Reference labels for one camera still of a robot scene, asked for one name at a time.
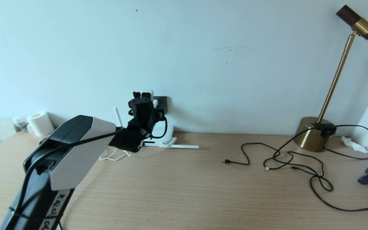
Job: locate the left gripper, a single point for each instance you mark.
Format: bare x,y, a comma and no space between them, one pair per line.
156,117

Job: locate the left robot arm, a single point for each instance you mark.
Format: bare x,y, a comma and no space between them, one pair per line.
78,150

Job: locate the white router with antennas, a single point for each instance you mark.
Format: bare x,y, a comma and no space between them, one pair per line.
168,135

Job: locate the white power adapter plug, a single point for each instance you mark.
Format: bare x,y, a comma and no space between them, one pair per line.
147,93

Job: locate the white toilet paper roll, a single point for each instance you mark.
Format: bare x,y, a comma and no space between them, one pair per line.
40,123

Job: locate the small clear jar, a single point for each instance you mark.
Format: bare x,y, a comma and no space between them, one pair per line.
20,124

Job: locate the brass desk lamp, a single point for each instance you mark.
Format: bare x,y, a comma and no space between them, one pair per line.
308,137

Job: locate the crumpled white tissue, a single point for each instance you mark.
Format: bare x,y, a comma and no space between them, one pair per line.
355,145

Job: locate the grey wall socket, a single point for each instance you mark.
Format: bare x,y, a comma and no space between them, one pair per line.
162,103

